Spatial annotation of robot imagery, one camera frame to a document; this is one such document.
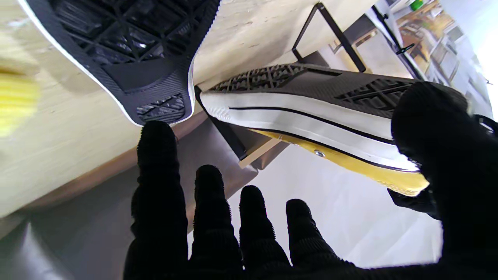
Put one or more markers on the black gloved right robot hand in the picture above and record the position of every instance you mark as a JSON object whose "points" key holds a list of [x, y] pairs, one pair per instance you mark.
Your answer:
{"points": [[467, 194]]}

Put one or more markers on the yellow canvas sneaker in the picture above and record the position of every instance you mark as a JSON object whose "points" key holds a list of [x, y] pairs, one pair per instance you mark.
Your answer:
{"points": [[136, 58], [311, 116]]}

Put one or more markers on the wooden brush yellow bristles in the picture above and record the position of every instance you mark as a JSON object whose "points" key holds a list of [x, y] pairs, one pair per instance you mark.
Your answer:
{"points": [[15, 101]]}

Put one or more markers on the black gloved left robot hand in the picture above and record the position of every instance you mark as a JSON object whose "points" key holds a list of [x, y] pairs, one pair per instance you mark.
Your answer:
{"points": [[420, 202]]}

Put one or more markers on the brown leather sofa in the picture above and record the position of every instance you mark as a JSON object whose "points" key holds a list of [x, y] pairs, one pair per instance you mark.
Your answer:
{"points": [[78, 233]]}

